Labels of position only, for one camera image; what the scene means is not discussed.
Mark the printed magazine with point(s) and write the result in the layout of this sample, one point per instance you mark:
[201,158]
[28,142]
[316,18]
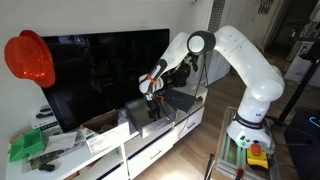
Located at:
[40,160]

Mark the black stand pole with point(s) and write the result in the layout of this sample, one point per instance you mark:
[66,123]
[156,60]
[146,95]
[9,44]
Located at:
[300,90]

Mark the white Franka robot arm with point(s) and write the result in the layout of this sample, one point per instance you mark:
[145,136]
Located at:
[253,66]

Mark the black case with blue light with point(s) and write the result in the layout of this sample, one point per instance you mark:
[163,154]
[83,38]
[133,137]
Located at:
[303,150]

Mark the yellow emergency stop box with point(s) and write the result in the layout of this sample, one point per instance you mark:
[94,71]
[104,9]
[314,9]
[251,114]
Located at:
[257,158]

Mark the white paper sheet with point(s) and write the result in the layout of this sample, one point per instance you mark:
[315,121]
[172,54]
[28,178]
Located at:
[61,140]

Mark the open white cardboard box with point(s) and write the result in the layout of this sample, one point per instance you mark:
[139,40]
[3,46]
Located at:
[103,136]

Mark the white router box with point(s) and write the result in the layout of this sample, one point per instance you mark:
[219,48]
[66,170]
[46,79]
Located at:
[45,125]

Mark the dark book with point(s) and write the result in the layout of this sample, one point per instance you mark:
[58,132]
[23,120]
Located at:
[180,99]

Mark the small black object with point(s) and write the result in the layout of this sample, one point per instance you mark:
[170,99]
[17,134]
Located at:
[46,167]

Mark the white tall appliance with grille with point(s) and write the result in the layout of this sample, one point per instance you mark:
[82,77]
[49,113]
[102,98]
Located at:
[220,71]

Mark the black flat screen television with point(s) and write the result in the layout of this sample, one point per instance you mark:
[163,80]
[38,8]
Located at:
[100,73]

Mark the grey shoe box base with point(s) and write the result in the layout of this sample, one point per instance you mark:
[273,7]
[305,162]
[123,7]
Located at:
[146,125]

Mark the white TV cabinet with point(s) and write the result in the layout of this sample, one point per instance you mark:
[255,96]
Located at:
[150,151]

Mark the green plastic tray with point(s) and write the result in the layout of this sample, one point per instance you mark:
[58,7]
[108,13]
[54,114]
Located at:
[28,145]

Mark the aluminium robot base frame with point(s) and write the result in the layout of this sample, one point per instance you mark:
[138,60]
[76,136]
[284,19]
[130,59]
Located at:
[228,156]

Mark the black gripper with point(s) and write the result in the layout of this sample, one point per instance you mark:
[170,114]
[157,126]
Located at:
[151,100]

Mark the potted green plant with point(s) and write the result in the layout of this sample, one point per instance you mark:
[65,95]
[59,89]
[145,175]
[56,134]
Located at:
[182,75]

